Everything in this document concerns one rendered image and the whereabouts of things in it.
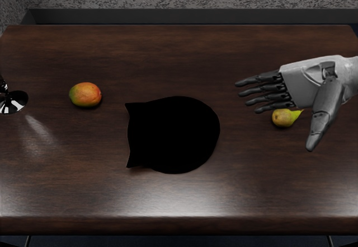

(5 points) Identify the yellow-green pear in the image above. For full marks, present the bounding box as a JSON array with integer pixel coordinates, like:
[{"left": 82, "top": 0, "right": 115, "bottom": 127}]
[{"left": 271, "top": 108, "right": 304, "bottom": 128}]

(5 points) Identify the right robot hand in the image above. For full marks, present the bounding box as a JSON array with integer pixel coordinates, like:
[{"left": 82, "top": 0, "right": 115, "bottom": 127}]
[{"left": 234, "top": 54, "right": 358, "bottom": 152}]

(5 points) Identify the black cat-shaped plate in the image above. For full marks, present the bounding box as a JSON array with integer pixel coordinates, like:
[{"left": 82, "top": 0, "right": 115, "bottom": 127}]
[{"left": 124, "top": 96, "right": 221, "bottom": 175}]

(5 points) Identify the black wine glass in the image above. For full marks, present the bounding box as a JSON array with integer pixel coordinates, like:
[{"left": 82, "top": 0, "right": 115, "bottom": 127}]
[{"left": 0, "top": 74, "right": 29, "bottom": 115}]

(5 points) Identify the red-green mango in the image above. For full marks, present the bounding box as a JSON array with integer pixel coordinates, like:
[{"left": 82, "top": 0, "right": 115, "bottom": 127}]
[{"left": 68, "top": 82, "right": 102, "bottom": 108}]

